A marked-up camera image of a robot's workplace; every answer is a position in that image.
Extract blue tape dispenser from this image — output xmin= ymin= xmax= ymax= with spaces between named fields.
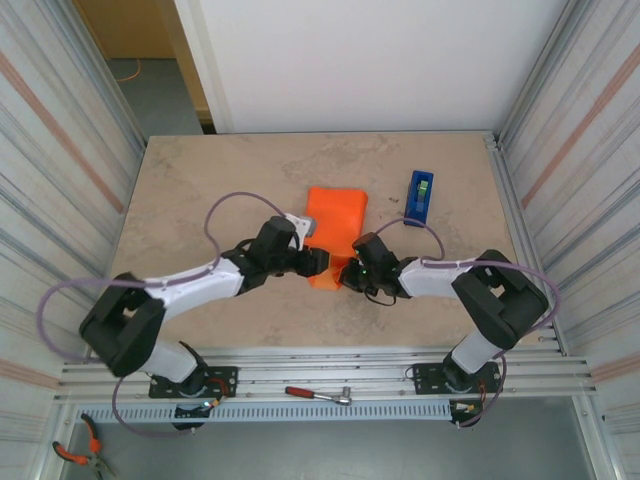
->
xmin=402 ymin=170 xmax=435 ymax=229

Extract yellow wooden door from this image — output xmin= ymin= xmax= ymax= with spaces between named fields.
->
xmin=73 ymin=0 xmax=216 ymax=135

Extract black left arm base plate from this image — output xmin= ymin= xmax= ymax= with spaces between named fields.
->
xmin=148 ymin=365 xmax=239 ymax=400

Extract orange-handled pliers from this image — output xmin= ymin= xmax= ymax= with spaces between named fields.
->
xmin=52 ymin=412 xmax=117 ymax=479

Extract white slotted cable duct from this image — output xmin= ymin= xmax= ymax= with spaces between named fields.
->
xmin=74 ymin=402 xmax=454 ymax=424

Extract aluminium side rail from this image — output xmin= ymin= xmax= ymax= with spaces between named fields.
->
xmin=487 ymin=132 xmax=569 ymax=357

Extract aluminium rail frame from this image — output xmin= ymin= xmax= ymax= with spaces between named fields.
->
xmin=54 ymin=346 xmax=599 ymax=402

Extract red-handled ratchet wrench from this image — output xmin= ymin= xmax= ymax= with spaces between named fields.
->
xmin=284 ymin=385 xmax=353 ymax=406

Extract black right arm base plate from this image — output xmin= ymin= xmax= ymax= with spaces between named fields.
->
xmin=411 ymin=361 xmax=502 ymax=396

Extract aluminium frame post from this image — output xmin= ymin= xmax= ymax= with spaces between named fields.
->
xmin=497 ymin=0 xmax=601 ymax=151
xmin=69 ymin=0 xmax=149 ymax=156

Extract orange floor cable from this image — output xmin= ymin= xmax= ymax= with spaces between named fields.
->
xmin=115 ymin=58 xmax=145 ymax=84

